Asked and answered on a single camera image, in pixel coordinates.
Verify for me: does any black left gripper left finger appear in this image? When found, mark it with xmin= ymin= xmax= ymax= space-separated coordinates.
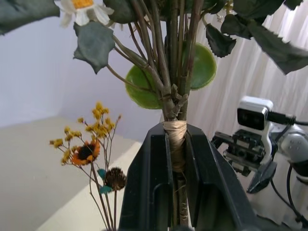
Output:
xmin=118 ymin=124 xmax=174 ymax=231

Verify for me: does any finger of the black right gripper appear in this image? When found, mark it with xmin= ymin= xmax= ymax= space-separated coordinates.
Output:
xmin=246 ymin=161 xmax=278 ymax=194
xmin=211 ymin=131 xmax=232 ymax=151

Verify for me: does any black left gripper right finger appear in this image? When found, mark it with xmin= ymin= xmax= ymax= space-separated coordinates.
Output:
xmin=184 ymin=124 xmax=263 ymax=231

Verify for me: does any green leafy daisy bouquet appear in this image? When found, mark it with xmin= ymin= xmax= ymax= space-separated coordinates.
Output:
xmin=0 ymin=0 xmax=308 ymax=229

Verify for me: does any dried sunflower bouquet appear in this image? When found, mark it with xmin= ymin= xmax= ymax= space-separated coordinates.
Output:
xmin=49 ymin=101 xmax=128 ymax=231

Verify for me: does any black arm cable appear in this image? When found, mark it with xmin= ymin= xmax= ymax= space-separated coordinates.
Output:
xmin=269 ymin=165 xmax=308 ymax=227

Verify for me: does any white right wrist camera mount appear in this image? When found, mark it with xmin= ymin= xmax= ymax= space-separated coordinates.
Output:
xmin=237 ymin=95 xmax=275 ymax=167

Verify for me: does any black camera cable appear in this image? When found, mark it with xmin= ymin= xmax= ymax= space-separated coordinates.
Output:
xmin=267 ymin=111 xmax=308 ymax=126

